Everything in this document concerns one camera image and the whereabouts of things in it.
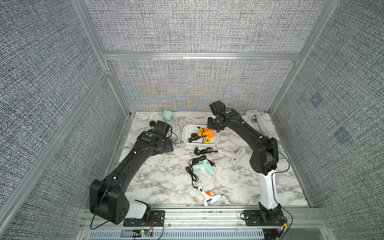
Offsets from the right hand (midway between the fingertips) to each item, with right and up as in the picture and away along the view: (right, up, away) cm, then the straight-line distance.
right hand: (209, 121), depth 93 cm
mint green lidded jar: (-28, +3, +14) cm, 32 cm away
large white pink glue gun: (+16, -22, -1) cm, 27 cm away
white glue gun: (-2, -40, -14) cm, 43 cm away
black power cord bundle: (-7, -23, -1) cm, 25 cm away
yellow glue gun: (-4, -5, +10) cm, 12 cm away
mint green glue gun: (-3, -26, -3) cm, 27 cm away
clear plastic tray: (+41, 0, +17) cm, 45 cm away
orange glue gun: (-1, -7, -1) cm, 8 cm away
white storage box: (-14, -5, +13) cm, 20 cm away
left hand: (-24, -14, -12) cm, 30 cm away
